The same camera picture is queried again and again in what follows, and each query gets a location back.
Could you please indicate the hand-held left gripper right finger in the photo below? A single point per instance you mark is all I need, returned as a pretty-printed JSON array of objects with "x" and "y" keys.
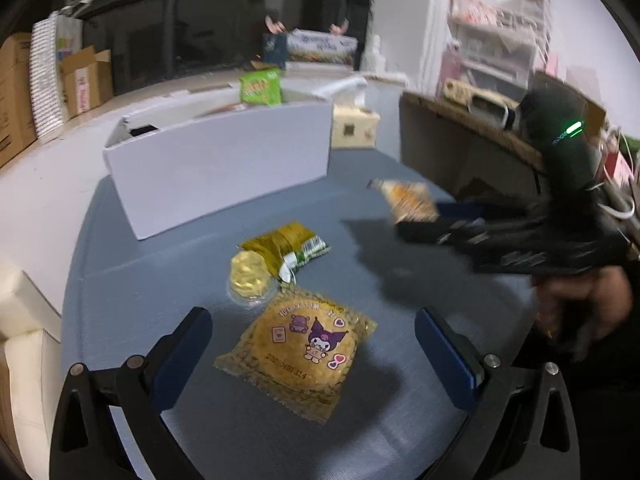
[{"x": 445, "y": 355}]

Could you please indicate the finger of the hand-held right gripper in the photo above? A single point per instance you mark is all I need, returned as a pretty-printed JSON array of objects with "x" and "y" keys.
[
  {"x": 465, "y": 210},
  {"x": 430, "y": 232}
]

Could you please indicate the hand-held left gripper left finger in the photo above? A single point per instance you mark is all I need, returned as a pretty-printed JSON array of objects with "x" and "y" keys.
[{"x": 185, "y": 355}]

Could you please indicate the orange snack packet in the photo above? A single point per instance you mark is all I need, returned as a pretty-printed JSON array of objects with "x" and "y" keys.
[{"x": 410, "y": 200}]

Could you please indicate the yellow cartoon snack packet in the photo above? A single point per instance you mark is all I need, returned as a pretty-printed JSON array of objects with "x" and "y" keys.
[{"x": 295, "y": 355}]

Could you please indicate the white cardboard box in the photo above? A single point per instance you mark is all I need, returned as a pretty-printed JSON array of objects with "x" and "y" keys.
[{"x": 215, "y": 170}]

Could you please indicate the person's right hand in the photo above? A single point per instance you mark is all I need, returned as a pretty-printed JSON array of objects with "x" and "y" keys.
[{"x": 585, "y": 305}]

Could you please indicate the open brown cardboard box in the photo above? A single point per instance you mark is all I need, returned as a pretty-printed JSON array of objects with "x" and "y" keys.
[{"x": 430, "y": 135}]

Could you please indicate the round gold snack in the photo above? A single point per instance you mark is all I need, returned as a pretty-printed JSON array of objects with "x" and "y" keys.
[{"x": 250, "y": 275}]

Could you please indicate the beige patterned box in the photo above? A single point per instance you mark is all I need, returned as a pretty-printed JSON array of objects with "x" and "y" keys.
[{"x": 457, "y": 91}]

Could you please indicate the beige tissue pack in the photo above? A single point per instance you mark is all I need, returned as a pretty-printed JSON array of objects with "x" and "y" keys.
[{"x": 352, "y": 127}]

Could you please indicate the gold green snack packet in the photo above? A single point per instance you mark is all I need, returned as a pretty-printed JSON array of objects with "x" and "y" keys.
[{"x": 285, "y": 240}]

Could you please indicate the white flat strip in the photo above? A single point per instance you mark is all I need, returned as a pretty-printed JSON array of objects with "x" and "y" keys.
[{"x": 390, "y": 77}]

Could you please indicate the white pink shelf rack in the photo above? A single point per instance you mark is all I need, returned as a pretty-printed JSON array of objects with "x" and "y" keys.
[{"x": 500, "y": 45}]

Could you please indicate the white plastic container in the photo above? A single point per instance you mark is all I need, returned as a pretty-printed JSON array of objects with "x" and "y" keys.
[{"x": 374, "y": 55}]

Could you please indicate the square green snack packet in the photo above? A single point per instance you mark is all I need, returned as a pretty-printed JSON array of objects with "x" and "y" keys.
[{"x": 260, "y": 87}]

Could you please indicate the brown snack packet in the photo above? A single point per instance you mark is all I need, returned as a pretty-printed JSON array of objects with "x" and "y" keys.
[{"x": 261, "y": 65}]

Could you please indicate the small open cardboard box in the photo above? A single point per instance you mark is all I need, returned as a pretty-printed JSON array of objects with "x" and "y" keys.
[{"x": 85, "y": 85}]

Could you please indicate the large brown cardboard box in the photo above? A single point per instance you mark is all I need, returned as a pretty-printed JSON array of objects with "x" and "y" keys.
[{"x": 15, "y": 100}]

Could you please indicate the dark window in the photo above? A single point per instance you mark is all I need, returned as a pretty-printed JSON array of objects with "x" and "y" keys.
[{"x": 200, "y": 25}]

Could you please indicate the white dotted paper bag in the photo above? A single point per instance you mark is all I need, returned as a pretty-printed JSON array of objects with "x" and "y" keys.
[{"x": 45, "y": 75}]

